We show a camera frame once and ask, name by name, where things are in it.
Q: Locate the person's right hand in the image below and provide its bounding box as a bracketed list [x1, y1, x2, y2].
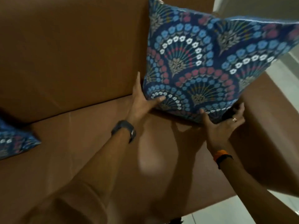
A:
[200, 102, 246, 156]

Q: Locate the person's left hand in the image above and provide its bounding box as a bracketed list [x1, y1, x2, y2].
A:
[126, 71, 166, 126]

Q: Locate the blue floral patterned cushion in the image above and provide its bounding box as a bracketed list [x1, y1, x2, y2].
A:
[142, 0, 299, 125]
[0, 118, 42, 160]

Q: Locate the person's right forearm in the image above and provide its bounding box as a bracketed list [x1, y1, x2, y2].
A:
[218, 157, 299, 224]

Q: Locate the person's left forearm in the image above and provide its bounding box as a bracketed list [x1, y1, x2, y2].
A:
[14, 124, 131, 224]

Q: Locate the orange and black wristband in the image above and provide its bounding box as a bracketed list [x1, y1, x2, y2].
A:
[213, 150, 233, 169]

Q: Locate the black wristwatch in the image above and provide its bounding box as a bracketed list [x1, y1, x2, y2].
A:
[111, 120, 136, 144]

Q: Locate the brown leather sofa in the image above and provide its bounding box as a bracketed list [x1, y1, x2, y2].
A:
[0, 0, 299, 224]

